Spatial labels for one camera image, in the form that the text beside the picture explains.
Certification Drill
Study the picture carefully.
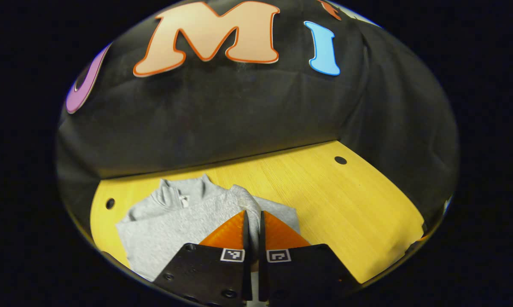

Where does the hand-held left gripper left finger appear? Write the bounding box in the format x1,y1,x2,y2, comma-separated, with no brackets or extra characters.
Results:
152,210,253,306

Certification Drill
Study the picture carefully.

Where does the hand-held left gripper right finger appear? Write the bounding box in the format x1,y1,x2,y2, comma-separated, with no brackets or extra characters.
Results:
258,210,362,304

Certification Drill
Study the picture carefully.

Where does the grey zip sweatshirt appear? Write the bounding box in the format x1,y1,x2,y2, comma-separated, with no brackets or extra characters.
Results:
116,174,302,282

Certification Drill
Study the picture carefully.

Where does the black backdrop cloth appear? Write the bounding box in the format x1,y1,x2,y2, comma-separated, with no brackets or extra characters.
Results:
55,0,460,239

